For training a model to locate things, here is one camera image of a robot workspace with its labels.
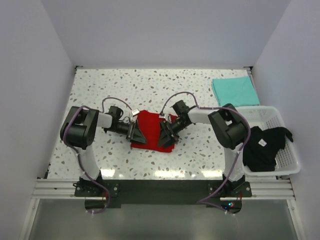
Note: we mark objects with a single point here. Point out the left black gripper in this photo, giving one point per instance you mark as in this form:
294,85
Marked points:
134,133

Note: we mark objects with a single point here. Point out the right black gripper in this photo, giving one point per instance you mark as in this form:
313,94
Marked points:
168,139

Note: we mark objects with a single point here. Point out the red t shirt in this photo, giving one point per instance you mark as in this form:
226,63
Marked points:
149,125

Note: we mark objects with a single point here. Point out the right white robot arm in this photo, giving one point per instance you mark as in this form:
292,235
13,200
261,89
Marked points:
231,129

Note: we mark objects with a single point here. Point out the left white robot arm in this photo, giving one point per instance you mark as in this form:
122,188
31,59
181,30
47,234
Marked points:
78,133

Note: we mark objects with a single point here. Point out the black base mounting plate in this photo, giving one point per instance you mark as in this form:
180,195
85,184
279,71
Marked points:
167,192

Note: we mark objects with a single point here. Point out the folded teal t shirt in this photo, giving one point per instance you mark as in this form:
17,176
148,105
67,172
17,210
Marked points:
237,91

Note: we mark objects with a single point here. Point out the black t shirt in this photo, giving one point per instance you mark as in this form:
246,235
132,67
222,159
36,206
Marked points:
260,152

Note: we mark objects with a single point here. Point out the white plastic laundry basket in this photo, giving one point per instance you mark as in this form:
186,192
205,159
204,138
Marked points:
265,117

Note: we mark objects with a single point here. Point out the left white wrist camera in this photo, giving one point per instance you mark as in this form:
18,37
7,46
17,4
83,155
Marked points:
134,112

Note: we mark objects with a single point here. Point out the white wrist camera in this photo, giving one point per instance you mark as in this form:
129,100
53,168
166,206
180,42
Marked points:
162,116
134,112

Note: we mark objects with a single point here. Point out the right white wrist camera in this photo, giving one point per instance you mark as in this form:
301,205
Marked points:
162,116

